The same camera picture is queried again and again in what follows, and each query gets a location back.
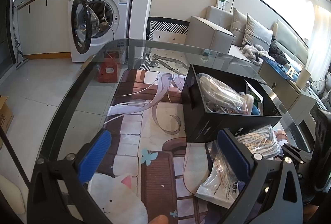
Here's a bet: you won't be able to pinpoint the white plush toy blue foot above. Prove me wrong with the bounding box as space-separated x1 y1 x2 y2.
239 92 260 115

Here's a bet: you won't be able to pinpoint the person's left hand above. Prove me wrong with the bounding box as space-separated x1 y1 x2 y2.
149 214 169 224

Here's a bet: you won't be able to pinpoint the striped cloth in clear bag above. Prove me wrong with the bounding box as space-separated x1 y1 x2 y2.
236 125 282 159

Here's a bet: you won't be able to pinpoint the white cat plush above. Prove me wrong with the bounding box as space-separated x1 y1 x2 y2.
88 173 148 224

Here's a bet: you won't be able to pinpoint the black storage box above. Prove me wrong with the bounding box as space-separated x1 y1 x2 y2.
181 64 282 143

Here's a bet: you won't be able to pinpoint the anime printed desk mat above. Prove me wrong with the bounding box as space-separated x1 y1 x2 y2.
86 68 288 224

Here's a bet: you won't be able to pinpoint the silver green foil packet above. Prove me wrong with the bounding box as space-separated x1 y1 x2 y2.
245 81 264 114

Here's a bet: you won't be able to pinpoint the beige side cabinet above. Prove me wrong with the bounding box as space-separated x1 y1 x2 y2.
259 60 317 125

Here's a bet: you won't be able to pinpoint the red box on floor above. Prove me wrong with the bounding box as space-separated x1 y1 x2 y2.
97 51 121 83

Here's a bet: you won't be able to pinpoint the cardboard box on floor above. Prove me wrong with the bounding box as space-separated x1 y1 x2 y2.
0 96 14 134

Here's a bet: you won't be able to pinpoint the grey fluffy blanket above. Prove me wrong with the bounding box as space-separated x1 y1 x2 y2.
240 43 269 66

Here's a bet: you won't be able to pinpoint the black jacket on sofa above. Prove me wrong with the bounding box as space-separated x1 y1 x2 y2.
269 36 290 66

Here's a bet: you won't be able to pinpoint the grey cushion right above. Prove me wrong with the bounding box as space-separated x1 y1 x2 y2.
242 14 273 51

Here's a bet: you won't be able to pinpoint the grey cushion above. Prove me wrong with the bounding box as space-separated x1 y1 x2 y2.
230 8 247 47
242 14 273 51

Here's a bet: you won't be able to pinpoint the beige sofa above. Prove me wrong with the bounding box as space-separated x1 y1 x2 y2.
185 6 308 71

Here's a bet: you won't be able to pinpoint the grey cushion left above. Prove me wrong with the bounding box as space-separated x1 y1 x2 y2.
230 8 247 47

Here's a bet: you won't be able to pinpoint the black white patterned chair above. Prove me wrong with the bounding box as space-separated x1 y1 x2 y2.
146 17 190 44

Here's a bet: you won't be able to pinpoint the white washing machine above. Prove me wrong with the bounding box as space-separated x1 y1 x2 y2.
68 0 132 63

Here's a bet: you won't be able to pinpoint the white cables in clear bag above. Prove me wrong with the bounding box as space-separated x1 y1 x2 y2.
196 72 250 114

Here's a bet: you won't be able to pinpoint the white charging cable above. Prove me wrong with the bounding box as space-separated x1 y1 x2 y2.
99 0 125 59

